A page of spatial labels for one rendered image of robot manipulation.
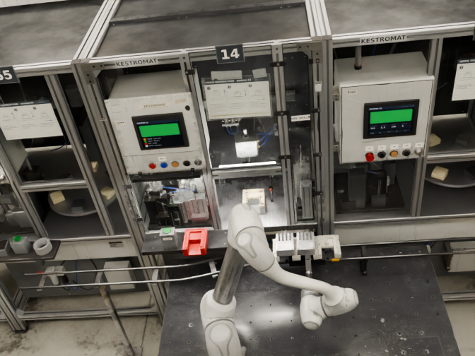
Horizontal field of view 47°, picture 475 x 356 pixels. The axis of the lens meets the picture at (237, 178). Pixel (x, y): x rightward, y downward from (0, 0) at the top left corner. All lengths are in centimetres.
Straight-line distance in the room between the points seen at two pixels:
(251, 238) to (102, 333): 202
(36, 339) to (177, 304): 138
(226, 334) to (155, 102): 114
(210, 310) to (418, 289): 114
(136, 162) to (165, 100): 42
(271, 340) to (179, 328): 50
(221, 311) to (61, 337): 168
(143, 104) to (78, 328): 200
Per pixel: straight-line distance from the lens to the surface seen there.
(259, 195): 323
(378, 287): 314
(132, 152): 284
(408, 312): 306
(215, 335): 266
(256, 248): 227
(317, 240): 308
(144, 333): 395
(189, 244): 307
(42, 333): 423
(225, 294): 268
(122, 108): 269
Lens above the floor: 313
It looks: 40 degrees down
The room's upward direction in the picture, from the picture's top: 9 degrees counter-clockwise
